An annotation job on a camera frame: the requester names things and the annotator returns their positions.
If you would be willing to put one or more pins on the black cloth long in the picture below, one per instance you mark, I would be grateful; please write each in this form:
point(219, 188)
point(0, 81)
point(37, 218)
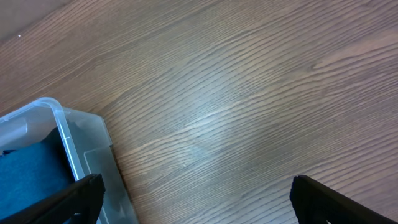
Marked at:
point(54, 141)

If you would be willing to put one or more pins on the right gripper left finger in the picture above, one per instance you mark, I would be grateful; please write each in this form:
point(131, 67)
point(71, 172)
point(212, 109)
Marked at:
point(81, 202)

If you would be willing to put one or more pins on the clear plastic container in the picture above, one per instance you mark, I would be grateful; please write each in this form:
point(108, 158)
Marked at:
point(87, 144)

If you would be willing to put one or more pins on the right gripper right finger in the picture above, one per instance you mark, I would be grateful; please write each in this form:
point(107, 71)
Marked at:
point(315, 203)

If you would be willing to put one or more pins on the blue terry towel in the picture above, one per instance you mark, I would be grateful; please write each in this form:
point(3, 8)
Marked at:
point(31, 174)

